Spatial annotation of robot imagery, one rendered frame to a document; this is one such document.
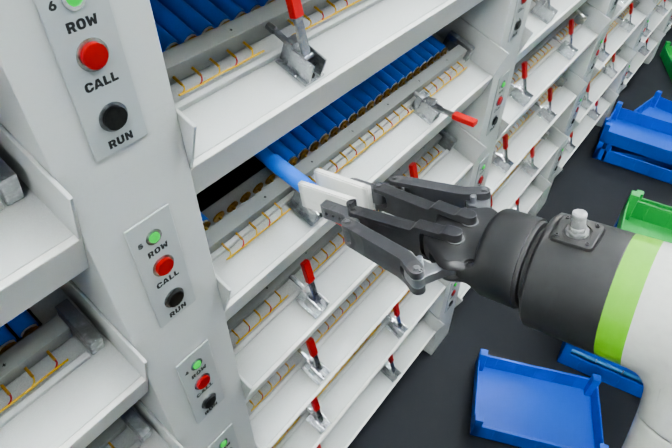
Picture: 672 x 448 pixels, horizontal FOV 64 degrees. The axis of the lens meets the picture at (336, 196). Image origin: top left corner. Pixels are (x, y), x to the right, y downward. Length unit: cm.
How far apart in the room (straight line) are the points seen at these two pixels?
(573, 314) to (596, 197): 179
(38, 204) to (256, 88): 21
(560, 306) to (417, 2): 41
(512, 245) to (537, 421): 115
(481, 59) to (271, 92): 52
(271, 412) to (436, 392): 69
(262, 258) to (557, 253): 32
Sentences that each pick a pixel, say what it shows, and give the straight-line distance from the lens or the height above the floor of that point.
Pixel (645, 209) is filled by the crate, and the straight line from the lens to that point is 148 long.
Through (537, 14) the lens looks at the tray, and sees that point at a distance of 117.
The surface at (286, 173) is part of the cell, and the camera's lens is 56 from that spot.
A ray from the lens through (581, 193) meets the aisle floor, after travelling 218.
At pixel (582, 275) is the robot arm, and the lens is 40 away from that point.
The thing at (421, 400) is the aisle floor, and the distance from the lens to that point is 150.
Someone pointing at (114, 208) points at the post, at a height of 107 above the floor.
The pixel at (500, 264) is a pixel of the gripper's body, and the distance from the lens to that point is 42.
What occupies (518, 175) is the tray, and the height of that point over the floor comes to 32.
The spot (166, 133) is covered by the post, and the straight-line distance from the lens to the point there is 41.
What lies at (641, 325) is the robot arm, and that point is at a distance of 39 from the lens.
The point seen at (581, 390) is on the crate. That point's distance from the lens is 163.
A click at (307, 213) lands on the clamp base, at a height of 89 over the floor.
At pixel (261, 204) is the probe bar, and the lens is 61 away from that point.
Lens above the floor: 133
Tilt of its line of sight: 42 degrees down
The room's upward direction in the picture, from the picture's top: straight up
